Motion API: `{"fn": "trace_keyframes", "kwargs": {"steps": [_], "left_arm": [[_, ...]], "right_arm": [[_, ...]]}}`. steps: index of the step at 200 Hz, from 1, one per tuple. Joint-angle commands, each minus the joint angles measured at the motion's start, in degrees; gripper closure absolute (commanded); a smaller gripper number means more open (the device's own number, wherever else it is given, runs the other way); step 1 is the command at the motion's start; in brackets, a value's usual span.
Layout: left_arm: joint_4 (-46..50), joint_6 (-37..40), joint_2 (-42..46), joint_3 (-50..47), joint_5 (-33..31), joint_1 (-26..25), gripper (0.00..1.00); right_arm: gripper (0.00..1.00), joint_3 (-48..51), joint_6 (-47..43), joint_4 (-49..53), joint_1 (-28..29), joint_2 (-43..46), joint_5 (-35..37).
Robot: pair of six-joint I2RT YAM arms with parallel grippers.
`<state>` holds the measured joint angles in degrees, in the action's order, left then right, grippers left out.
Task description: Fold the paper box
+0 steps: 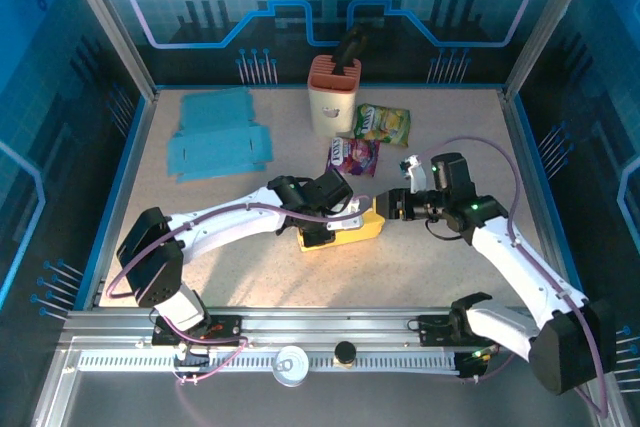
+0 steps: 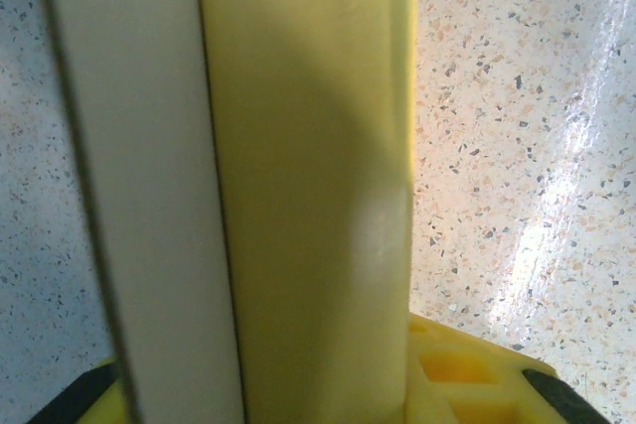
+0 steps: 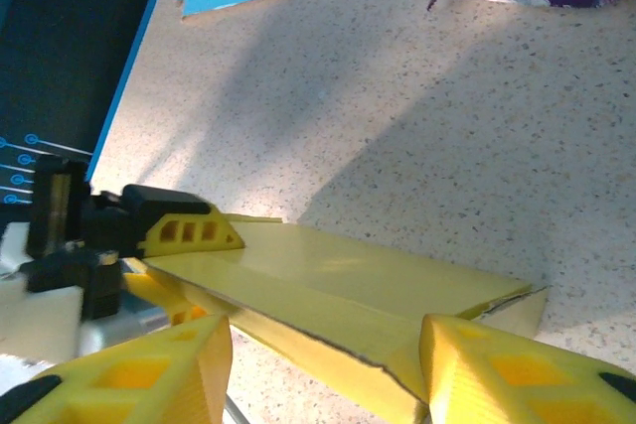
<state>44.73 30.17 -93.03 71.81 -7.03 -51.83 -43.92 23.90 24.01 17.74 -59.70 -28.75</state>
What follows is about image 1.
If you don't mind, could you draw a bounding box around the yellow paper box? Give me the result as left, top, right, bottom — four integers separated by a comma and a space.
296, 195, 387, 253

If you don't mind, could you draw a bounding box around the blue paper box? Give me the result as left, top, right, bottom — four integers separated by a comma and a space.
166, 86, 275, 184

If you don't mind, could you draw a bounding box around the purple candy bag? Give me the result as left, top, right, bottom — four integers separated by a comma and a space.
325, 135, 382, 178

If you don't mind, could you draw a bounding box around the green yellow candy bag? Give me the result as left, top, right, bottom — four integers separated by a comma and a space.
352, 102, 412, 148

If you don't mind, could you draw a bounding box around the beige knife block orange top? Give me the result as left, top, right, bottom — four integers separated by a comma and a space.
306, 53, 363, 139

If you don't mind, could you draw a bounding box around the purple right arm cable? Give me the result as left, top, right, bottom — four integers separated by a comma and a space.
409, 135, 611, 421

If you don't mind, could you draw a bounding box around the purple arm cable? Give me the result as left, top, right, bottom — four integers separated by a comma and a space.
409, 135, 611, 421
104, 194, 374, 301

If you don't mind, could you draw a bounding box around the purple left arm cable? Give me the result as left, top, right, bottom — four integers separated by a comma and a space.
104, 194, 374, 301

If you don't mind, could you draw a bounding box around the aluminium mounting rail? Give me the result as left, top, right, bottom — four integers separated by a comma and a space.
57, 305, 601, 348

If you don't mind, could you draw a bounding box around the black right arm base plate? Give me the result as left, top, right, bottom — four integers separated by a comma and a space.
416, 314, 501, 348

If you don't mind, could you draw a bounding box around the black knife handle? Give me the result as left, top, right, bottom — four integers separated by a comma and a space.
333, 25, 369, 73

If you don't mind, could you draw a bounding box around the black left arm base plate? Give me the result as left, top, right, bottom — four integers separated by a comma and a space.
151, 314, 245, 348

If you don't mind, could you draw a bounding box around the white slotted cable duct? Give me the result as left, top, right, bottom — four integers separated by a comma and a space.
77, 349, 460, 374

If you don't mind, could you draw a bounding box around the aluminium frame post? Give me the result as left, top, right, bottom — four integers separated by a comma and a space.
54, 0, 160, 101
501, 0, 599, 98

